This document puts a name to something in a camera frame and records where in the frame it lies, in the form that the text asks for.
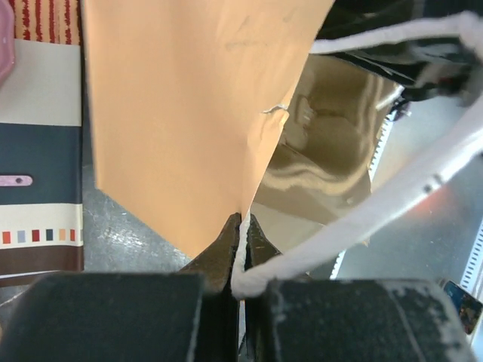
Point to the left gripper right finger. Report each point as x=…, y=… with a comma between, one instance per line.
x=258, y=340

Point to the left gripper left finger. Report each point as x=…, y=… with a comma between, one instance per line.
x=218, y=327

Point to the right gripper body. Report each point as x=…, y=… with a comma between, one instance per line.
x=425, y=68

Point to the brown paper bag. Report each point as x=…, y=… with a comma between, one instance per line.
x=188, y=99

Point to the patchwork placemat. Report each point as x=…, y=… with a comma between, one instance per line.
x=41, y=136

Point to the pink dotted plate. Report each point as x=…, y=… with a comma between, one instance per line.
x=7, y=55

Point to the fork pink handle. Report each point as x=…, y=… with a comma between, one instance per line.
x=15, y=180

